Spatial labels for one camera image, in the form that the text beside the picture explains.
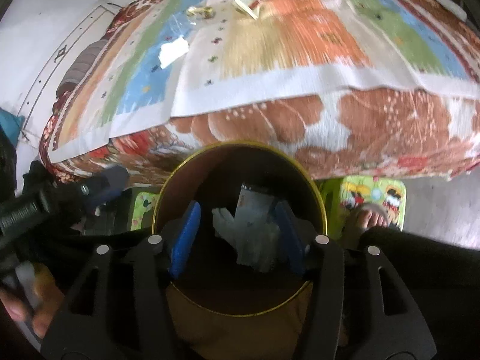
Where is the grey pillow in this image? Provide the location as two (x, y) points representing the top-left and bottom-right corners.
(56, 37), (109, 94)

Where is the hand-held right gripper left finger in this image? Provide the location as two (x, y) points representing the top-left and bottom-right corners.
(39, 200), (203, 360)

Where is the white paper scrap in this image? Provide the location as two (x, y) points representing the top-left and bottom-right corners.
(157, 37), (190, 69)

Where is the striped colourful mat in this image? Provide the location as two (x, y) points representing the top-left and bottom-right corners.
(50, 0), (480, 164)

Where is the floral brown blanket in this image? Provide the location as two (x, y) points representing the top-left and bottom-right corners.
(37, 0), (480, 186)

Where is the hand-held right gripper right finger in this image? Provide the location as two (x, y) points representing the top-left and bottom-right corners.
(274, 200), (437, 360)

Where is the person's left hand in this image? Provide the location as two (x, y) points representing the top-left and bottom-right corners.
(0, 262), (66, 340)

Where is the clear crinkled wrapper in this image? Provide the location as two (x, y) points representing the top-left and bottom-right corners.
(232, 0), (274, 19)

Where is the white headboard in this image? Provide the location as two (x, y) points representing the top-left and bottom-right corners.
(15, 4), (124, 139)

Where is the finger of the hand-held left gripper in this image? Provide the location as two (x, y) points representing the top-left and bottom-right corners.
(79, 165), (131, 212)

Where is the white blue printed packet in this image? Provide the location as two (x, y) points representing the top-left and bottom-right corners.
(235, 184), (277, 227)

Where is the person's foot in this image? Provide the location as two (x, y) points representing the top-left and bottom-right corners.
(347, 202), (391, 241)

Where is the white paper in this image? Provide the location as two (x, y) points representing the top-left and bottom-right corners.
(212, 206), (282, 274)

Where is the gold foil wrapper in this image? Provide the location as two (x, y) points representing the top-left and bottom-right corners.
(186, 5), (215, 19)

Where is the teal cloth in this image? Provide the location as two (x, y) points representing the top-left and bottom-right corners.
(0, 107), (25, 147)

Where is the brown round bin gold rim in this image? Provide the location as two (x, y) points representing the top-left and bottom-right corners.
(152, 141), (331, 360)

